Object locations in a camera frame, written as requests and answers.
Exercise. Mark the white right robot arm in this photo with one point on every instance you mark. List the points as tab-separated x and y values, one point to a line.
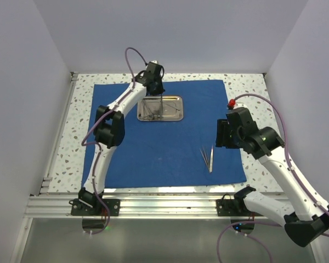
307	215

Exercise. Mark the aluminium front rail frame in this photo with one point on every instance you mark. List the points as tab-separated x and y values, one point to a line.
152	206

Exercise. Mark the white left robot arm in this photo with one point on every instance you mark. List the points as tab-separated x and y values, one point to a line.
109	129

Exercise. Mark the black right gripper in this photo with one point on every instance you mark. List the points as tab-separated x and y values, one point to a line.
222	139

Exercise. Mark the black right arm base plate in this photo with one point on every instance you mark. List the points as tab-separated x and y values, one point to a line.
228	206

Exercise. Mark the steel instrument tray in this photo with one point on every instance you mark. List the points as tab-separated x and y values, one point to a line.
173	108

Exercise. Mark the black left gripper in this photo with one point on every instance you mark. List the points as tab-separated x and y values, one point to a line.
160	90

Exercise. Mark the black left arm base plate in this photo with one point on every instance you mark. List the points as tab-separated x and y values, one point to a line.
81	209

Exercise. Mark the aluminium left side rail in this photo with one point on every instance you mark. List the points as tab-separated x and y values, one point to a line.
48	173

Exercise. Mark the steel scalpel handle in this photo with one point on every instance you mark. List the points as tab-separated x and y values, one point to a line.
161	106

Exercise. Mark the steel surgical scissors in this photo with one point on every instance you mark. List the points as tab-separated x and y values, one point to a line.
154	106

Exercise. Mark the blue surgical drape cloth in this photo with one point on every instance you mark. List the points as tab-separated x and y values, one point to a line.
163	154

